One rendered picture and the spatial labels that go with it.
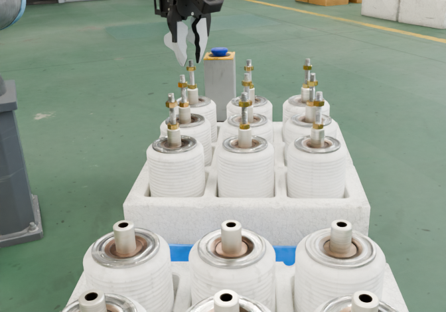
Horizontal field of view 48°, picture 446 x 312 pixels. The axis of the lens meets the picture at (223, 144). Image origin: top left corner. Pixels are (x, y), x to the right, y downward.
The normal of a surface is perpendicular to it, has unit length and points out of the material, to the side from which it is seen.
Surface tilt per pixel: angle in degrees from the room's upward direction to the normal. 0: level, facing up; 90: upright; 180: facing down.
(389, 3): 90
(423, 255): 0
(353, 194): 0
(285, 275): 0
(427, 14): 90
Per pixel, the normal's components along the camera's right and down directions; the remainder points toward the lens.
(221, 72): -0.08, 0.38
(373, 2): -0.92, 0.18
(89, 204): -0.04, -0.92
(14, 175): 0.92, 0.11
